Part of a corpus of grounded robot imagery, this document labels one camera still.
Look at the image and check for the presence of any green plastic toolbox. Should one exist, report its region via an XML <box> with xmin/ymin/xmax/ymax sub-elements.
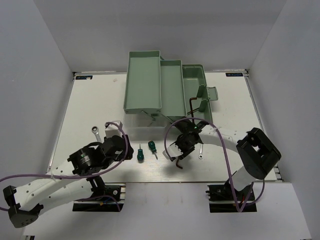
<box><xmin>123</xmin><ymin>50</ymin><xmax>219</xmax><ymax>130</ymax></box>

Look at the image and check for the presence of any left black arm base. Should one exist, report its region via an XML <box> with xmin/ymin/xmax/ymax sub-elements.
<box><xmin>72</xmin><ymin>176</ymin><xmax>126</xmax><ymax>213</ymax></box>

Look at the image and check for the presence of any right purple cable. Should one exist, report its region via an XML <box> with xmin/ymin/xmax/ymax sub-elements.
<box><xmin>163</xmin><ymin>117</ymin><xmax>266</xmax><ymax>214</ymax></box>

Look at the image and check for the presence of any blue label sticker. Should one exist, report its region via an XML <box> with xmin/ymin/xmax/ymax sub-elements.
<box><xmin>75</xmin><ymin>75</ymin><xmax>93</xmax><ymax>80</ymax></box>
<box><xmin>225</xmin><ymin>72</ymin><xmax>244</xmax><ymax>77</ymax></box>

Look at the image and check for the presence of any large silver ratchet wrench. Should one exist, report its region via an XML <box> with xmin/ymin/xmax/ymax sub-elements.
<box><xmin>91</xmin><ymin>126</ymin><xmax>102</xmax><ymax>143</ymax></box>

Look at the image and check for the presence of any small silver wrench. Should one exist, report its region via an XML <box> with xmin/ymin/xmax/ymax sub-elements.
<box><xmin>198</xmin><ymin>144</ymin><xmax>204</xmax><ymax>159</ymax></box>

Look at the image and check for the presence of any green stubby screwdriver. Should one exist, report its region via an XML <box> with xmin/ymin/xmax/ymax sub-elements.
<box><xmin>137</xmin><ymin>144</ymin><xmax>145</xmax><ymax>163</ymax></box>
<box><xmin>148</xmin><ymin>140</ymin><xmax>158</xmax><ymax>160</ymax></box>

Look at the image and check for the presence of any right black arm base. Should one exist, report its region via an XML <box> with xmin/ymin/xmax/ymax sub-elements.
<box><xmin>206</xmin><ymin>183</ymin><xmax>257</xmax><ymax>213</ymax></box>

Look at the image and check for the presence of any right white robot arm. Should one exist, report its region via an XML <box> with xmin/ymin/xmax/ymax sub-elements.
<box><xmin>163</xmin><ymin>118</ymin><xmax>282</xmax><ymax>200</ymax></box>

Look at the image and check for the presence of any left green stubby screwdriver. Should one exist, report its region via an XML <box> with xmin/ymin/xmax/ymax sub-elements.
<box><xmin>137</xmin><ymin>144</ymin><xmax>145</xmax><ymax>163</ymax></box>

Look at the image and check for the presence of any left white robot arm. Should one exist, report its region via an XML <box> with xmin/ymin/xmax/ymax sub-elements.
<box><xmin>3</xmin><ymin>135</ymin><xmax>134</xmax><ymax>228</ymax></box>

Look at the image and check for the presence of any right green stubby screwdriver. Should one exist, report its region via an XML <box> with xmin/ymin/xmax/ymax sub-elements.
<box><xmin>148</xmin><ymin>140</ymin><xmax>158</xmax><ymax>160</ymax></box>

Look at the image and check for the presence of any medium brown hex key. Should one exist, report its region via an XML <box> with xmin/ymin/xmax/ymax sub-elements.
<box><xmin>175</xmin><ymin>159</ymin><xmax>183</xmax><ymax>169</ymax></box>

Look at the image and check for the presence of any right blue label sticker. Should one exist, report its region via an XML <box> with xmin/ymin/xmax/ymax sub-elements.
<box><xmin>225</xmin><ymin>72</ymin><xmax>244</xmax><ymax>77</ymax></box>

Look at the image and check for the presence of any large brown hex key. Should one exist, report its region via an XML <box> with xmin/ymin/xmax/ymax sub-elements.
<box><xmin>189</xmin><ymin>97</ymin><xmax>198</xmax><ymax>109</ymax></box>

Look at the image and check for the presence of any left blue label sticker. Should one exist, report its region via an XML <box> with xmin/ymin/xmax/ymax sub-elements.
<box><xmin>75</xmin><ymin>75</ymin><xmax>93</xmax><ymax>80</ymax></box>

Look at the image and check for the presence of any thin brown hex key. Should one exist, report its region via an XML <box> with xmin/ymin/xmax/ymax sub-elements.
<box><xmin>187</xmin><ymin>107</ymin><xmax>199</xmax><ymax>117</ymax></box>

